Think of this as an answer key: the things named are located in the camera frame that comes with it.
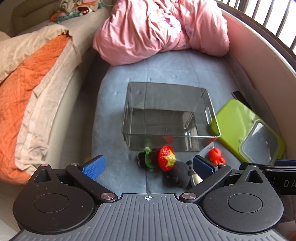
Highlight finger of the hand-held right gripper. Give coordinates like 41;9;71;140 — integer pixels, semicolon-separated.
239;159;296;171

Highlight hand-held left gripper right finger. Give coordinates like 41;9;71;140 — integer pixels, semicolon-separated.
180;155;268;204

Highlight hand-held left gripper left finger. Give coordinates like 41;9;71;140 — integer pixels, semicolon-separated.
30;155;119;204

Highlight red crab toy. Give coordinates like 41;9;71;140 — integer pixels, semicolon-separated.
207;148;226;166

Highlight black plush toy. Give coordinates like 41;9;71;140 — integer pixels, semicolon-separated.
162;160;195;189

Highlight crochet doll with red hat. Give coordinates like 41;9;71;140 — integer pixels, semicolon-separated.
136;145;177;172

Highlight transparent grey storage bin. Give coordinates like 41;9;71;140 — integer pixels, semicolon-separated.
122;82;221;152

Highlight green box with clear lid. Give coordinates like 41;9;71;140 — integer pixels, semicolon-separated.
216;99;285;165

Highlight black flat device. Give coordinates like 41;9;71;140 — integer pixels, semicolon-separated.
232;91;253;110

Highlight blue-grey mat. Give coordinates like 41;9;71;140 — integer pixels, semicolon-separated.
91;50;262;194

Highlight orange and beige blanket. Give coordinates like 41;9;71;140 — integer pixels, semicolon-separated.
0;24;83;169

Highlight pink duvet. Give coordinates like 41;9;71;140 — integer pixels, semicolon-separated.
92;0;230;66

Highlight dark window grille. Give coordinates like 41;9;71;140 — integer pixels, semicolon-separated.
215;0;296;72

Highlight pile of colourful clothes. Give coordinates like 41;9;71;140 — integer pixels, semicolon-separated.
50;0;109;25

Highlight beige sofa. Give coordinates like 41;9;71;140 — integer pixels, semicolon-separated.
0;0;111;42

